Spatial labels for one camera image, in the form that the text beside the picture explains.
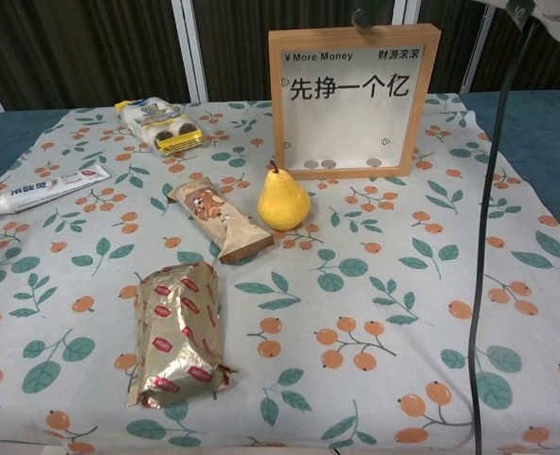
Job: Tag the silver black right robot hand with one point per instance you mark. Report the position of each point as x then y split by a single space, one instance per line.
361 19

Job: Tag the silver coin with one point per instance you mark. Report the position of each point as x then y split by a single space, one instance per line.
328 164
311 164
373 162

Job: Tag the yellow pear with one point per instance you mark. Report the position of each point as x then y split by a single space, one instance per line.
283 204

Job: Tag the yellow blue cookie package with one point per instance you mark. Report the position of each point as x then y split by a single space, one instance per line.
158 124

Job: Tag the brown nut bar wrapper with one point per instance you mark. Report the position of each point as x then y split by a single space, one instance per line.
218 218

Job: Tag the floral leaf print tablecloth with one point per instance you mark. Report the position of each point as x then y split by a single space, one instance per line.
355 308

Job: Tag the white toothpaste tube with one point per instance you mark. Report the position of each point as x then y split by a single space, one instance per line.
42 188

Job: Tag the gold foil snack bag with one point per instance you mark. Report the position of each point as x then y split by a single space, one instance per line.
180 332

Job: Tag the teal table cover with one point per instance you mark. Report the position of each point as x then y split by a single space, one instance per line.
5 137

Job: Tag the wooden frame money box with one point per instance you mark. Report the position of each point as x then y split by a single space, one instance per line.
346 118

